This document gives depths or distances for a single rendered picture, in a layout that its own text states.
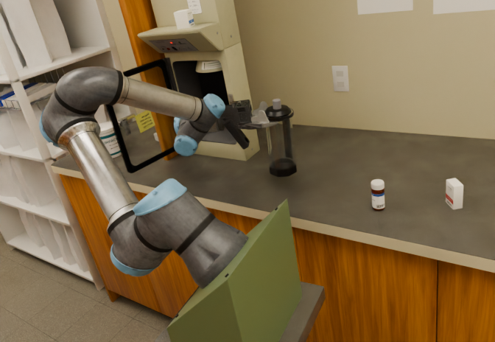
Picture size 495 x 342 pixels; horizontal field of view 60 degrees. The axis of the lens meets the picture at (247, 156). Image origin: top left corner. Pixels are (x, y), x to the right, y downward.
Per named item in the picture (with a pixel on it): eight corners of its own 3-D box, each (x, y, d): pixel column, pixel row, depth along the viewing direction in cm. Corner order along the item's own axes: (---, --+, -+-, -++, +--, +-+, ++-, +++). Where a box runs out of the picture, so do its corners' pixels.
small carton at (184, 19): (183, 26, 161) (178, 10, 158) (194, 25, 159) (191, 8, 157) (177, 29, 156) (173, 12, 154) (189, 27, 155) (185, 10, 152)
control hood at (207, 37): (163, 51, 178) (157, 27, 174) (225, 49, 160) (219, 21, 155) (143, 60, 170) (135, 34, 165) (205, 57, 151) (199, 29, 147)
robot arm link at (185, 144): (185, 127, 133) (191, 110, 142) (167, 150, 139) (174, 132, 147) (206, 140, 135) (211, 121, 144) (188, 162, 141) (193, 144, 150)
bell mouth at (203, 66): (212, 60, 190) (210, 48, 188) (245, 60, 180) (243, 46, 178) (186, 73, 177) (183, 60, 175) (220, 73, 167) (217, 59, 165)
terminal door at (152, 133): (186, 145, 193) (163, 57, 177) (129, 175, 175) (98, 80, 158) (185, 144, 194) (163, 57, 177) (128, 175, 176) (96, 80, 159)
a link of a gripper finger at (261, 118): (272, 112, 138) (247, 111, 143) (275, 129, 140) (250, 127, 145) (276, 108, 140) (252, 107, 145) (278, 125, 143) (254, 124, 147)
